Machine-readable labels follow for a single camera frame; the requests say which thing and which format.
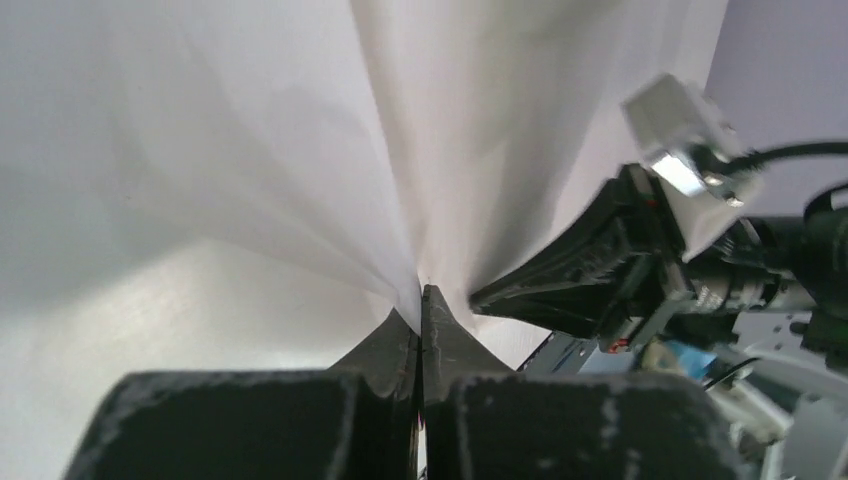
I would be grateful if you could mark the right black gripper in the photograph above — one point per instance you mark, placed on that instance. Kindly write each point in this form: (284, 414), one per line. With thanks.
(616, 272)

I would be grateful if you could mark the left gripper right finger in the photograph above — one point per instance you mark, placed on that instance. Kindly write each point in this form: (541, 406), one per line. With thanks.
(484, 420)

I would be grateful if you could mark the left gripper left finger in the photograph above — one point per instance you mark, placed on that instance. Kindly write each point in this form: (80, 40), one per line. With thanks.
(354, 420)

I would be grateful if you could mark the white wrapping paper sheet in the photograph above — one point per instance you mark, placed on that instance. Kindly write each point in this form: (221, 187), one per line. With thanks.
(256, 184)

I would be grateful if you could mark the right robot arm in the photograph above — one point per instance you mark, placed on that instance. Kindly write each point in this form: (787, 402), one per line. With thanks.
(809, 252)

